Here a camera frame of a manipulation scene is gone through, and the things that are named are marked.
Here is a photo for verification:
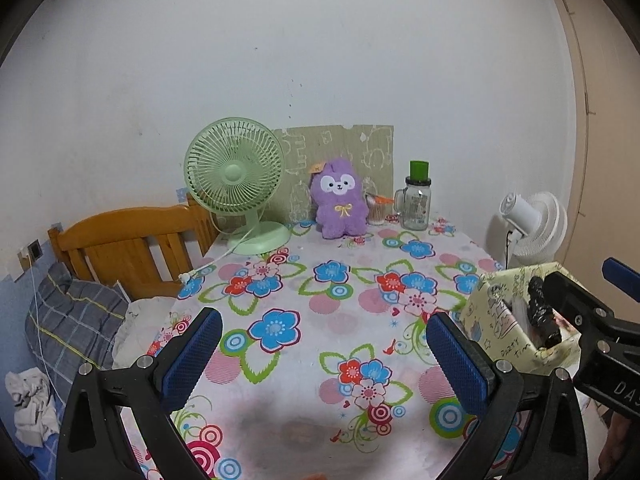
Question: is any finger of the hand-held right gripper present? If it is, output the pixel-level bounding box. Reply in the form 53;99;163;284
542;272;616;346
602;257;640;306

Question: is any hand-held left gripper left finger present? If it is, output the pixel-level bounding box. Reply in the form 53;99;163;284
56;307;223;480

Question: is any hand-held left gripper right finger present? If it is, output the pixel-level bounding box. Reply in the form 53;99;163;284
425;311;588;480

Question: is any yellow printed storage box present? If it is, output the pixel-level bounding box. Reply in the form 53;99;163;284
459;260;583;373

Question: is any person's right forearm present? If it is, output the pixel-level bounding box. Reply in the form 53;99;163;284
600;407;633;476

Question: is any white bed cloth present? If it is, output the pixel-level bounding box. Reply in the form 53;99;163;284
111;297;176;368

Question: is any white standing fan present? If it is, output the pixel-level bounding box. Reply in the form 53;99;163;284
499;191;568;268

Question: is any grey plaid pillow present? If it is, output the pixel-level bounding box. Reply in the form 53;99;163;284
25;262;130;376

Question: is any wooden bed headboard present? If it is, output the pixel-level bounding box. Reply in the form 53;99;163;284
48;195;218;298

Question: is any floral tablecloth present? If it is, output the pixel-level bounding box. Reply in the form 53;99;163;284
112;217;601;480

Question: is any beige door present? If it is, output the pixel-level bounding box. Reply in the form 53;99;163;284
542;0;640;311

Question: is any glass mug jar green lid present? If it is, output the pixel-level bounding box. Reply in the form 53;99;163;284
394;161;432;231

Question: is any crumpled white grey cloth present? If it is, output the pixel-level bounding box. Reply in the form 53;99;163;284
5;367;60;447

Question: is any small glass cup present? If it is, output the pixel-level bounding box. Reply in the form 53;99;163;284
364;192;393;226

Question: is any green desk fan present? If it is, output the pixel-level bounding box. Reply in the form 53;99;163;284
183;117;292;256

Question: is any purple plush toy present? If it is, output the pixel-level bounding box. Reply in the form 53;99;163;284
309;157;368;239

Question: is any green printed cardboard sheet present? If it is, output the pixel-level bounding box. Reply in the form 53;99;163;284
277;125;395;223

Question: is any white fan power cable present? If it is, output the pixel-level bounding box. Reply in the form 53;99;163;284
179;225;261;283

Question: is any thin white cable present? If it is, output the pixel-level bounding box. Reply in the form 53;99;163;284
27;255;56;401

